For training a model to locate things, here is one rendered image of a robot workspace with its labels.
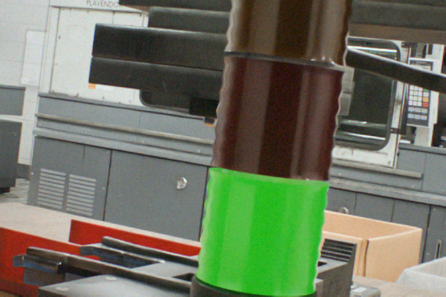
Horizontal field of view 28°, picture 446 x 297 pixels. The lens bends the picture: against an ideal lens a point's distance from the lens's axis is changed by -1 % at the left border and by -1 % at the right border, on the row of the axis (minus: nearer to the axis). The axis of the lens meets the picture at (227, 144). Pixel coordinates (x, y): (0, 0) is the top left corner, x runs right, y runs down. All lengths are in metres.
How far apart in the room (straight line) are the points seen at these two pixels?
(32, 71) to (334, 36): 9.19
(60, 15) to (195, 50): 6.16
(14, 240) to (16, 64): 8.77
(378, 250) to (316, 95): 2.65
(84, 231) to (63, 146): 5.57
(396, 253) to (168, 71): 2.59
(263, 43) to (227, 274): 0.07
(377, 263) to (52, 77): 4.14
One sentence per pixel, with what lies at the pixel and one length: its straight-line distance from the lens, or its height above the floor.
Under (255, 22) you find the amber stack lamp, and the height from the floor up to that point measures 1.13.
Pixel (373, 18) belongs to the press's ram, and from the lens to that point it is 0.49.
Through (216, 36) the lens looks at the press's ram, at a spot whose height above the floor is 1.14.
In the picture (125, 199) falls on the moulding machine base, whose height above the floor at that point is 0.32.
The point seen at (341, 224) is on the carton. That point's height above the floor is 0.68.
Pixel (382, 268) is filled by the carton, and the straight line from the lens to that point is 2.96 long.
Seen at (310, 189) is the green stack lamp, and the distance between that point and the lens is 0.27.
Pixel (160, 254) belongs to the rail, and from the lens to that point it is 0.65.
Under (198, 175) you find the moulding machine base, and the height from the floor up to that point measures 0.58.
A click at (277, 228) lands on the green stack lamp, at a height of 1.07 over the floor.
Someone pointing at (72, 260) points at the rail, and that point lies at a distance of 0.60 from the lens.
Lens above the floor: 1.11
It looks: 3 degrees down
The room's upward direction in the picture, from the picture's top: 7 degrees clockwise
